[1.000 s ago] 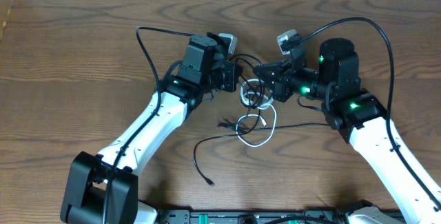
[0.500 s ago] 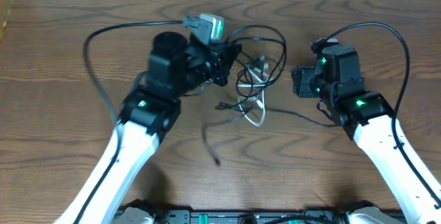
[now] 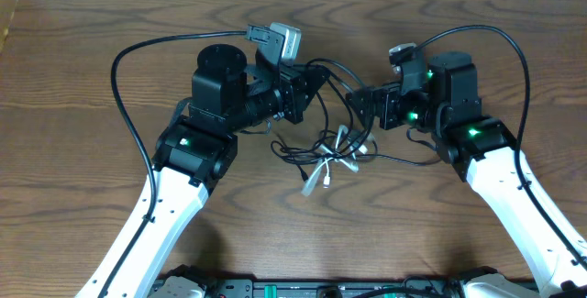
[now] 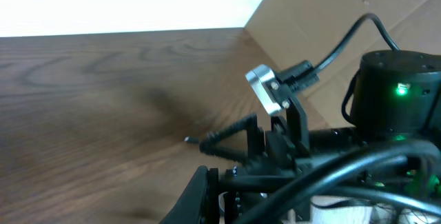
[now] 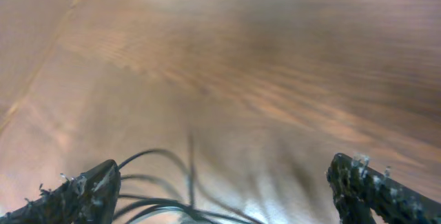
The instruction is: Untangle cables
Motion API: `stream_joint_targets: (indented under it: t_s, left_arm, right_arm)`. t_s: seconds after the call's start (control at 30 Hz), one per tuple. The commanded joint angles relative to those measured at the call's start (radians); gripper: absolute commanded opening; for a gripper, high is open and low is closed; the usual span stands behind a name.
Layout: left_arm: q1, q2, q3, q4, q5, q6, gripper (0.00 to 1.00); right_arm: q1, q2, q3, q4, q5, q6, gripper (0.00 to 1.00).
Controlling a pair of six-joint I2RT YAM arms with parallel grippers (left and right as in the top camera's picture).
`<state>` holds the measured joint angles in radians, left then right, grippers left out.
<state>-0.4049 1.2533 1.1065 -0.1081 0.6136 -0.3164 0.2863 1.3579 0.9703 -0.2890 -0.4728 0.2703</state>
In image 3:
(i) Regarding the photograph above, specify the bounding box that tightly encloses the black usb cable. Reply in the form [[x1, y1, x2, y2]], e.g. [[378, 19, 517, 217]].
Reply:
[[269, 57, 441, 182], [293, 71, 382, 161]]

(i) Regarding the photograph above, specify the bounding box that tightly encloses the white usb cable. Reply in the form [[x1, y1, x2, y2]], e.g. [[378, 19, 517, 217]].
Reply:
[[300, 124, 376, 197]]

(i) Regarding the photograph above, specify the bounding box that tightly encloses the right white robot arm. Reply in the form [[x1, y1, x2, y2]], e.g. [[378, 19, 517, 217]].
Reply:
[[346, 50, 586, 297]]

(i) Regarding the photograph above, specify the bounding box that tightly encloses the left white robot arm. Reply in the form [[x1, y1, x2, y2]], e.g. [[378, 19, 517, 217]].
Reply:
[[78, 44, 329, 297]]

